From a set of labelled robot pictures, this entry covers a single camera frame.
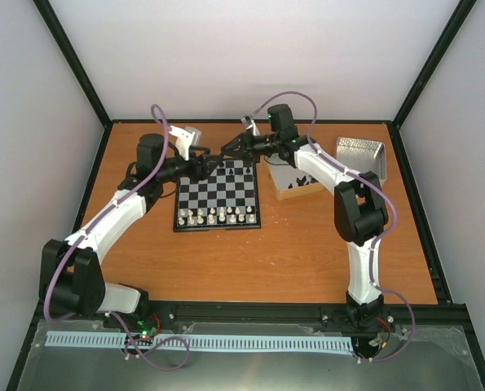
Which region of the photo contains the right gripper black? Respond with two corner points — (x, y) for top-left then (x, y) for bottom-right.
(220, 130), (279, 165)

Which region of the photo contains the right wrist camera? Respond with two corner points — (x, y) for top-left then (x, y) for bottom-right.
(241, 116), (260, 136)

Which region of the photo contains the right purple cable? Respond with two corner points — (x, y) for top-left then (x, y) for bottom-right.
(249, 90), (417, 364)

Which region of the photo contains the metal base plate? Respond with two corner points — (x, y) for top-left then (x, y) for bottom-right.
(17, 321), (483, 390)

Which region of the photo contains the yellow metal tin box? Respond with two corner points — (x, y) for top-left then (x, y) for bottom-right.
(264, 157), (325, 200)

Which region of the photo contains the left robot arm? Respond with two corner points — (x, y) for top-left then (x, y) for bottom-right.
(39, 126), (222, 328)

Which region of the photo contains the black silver chess board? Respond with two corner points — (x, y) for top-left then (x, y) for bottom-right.
(173, 159), (261, 232)

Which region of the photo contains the purple cable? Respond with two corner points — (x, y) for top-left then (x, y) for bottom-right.
(249, 90), (417, 364)
(42, 103), (191, 371)

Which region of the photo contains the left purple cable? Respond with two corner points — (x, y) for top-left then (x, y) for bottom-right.
(42, 103), (191, 371)

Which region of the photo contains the black aluminium frame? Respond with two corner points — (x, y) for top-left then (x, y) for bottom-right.
(7, 1), (485, 390)

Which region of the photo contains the white king piece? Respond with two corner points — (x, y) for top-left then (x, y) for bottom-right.
(217, 207), (226, 223)

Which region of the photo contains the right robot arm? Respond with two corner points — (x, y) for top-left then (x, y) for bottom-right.
(221, 104), (388, 330)

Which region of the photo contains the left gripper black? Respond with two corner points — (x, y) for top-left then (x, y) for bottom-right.
(158, 147), (224, 184)

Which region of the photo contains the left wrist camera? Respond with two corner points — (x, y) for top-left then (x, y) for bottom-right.
(170, 125), (201, 160)

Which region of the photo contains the light blue cable duct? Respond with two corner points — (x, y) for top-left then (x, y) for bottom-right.
(45, 331), (353, 355)

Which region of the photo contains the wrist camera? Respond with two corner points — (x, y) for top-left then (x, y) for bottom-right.
(241, 116), (260, 136)
(170, 125), (201, 160)

